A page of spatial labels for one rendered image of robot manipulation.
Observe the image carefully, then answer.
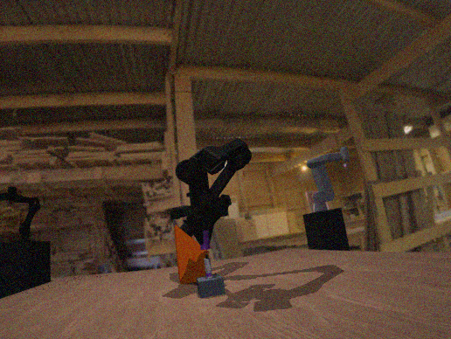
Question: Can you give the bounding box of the purple marker cap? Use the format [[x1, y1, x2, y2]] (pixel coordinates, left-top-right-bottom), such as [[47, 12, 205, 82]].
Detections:
[[200, 231, 211, 250]]

